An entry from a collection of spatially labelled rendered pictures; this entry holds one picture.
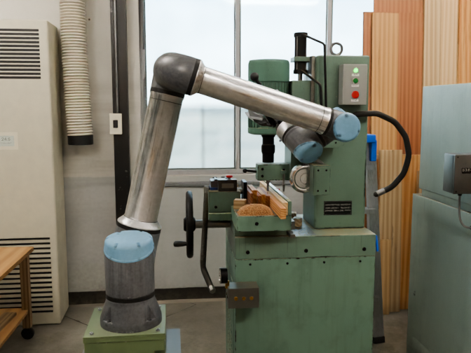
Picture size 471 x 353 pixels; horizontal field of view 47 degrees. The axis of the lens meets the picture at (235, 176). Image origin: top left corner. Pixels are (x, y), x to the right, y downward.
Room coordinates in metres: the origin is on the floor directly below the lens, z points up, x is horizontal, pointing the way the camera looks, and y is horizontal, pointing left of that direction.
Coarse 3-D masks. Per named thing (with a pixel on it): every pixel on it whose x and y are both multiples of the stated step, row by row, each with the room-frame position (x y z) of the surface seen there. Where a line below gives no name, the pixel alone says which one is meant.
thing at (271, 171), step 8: (256, 168) 2.33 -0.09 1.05; (264, 168) 2.29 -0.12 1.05; (272, 168) 2.29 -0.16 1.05; (280, 168) 2.30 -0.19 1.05; (288, 168) 2.30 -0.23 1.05; (256, 176) 2.33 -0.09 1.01; (264, 176) 2.29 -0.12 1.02; (272, 176) 2.29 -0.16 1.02; (280, 176) 2.30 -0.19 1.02; (288, 176) 2.30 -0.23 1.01
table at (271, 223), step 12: (216, 216) 2.22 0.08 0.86; (228, 216) 2.23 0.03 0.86; (240, 216) 2.02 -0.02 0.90; (252, 216) 2.02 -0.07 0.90; (264, 216) 2.03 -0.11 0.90; (276, 216) 2.03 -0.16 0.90; (288, 216) 2.04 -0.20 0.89; (240, 228) 2.02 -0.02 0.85; (252, 228) 2.02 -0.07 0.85; (264, 228) 2.03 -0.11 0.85; (276, 228) 2.03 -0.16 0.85; (288, 228) 2.04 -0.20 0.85
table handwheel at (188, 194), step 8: (192, 200) 2.22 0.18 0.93; (192, 208) 2.19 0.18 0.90; (192, 216) 2.16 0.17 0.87; (184, 224) 2.26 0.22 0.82; (192, 224) 2.15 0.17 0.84; (200, 224) 2.28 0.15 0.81; (208, 224) 2.28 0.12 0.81; (216, 224) 2.28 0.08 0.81; (224, 224) 2.29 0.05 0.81; (192, 232) 2.15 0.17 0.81; (192, 240) 2.16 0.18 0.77; (192, 248) 2.17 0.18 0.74; (192, 256) 2.23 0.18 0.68
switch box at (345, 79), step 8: (344, 64) 2.19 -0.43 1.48; (352, 64) 2.19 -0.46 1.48; (360, 64) 2.19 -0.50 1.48; (344, 72) 2.18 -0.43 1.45; (352, 72) 2.19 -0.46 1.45; (360, 72) 2.19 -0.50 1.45; (344, 80) 2.18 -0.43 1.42; (352, 80) 2.19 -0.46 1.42; (360, 80) 2.19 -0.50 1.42; (344, 88) 2.18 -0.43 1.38; (352, 88) 2.19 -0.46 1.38; (360, 88) 2.19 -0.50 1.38; (344, 96) 2.18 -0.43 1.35; (360, 96) 2.19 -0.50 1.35; (344, 104) 2.19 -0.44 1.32; (352, 104) 2.19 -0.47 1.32; (360, 104) 2.20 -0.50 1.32
